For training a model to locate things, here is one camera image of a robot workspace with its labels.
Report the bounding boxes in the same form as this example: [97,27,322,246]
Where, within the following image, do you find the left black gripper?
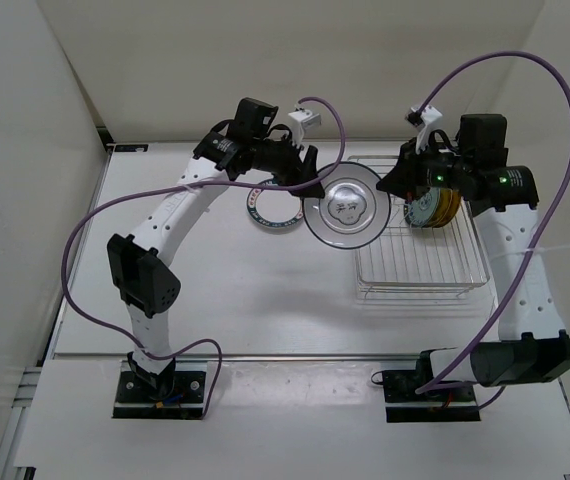
[250,130,325,198]

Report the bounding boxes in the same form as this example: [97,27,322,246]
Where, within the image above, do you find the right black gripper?
[377,136,472,202]

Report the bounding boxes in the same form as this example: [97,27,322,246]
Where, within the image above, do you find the light blue patterned plate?
[403,188,441,228]

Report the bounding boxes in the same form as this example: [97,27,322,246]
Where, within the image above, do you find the dark blue rim plate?
[246,178,303,221]

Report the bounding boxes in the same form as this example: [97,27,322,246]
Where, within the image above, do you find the orange sunburst white plate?
[249,212,303,235]

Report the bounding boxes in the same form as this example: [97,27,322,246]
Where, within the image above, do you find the white plate teal line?
[302,162,392,250]

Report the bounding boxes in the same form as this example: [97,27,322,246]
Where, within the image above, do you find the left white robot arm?
[107,98,324,400]

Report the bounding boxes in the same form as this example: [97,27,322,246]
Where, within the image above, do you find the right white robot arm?
[377,112,570,400]

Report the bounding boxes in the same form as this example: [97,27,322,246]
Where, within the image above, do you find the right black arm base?
[370,370,481,424]

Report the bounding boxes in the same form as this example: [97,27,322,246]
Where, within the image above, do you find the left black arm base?
[112,356,207,420]

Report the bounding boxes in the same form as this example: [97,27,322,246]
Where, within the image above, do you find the yellow patterned plate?
[442,190,462,226]
[429,189,452,228]

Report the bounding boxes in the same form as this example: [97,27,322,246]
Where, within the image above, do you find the left dark label sticker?
[113,144,149,153]

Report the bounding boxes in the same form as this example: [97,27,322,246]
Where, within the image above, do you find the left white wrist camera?
[288,106,322,146]

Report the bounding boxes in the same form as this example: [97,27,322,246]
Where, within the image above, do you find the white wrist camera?
[288,106,322,146]
[405,104,443,154]

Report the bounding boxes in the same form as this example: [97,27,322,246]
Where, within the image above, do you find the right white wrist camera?
[405,104,443,154]

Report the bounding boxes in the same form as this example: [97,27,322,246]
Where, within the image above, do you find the metal wire dish rack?
[347,154,492,301]

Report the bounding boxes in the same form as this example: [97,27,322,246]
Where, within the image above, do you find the aluminium table rail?
[54,353,419,362]

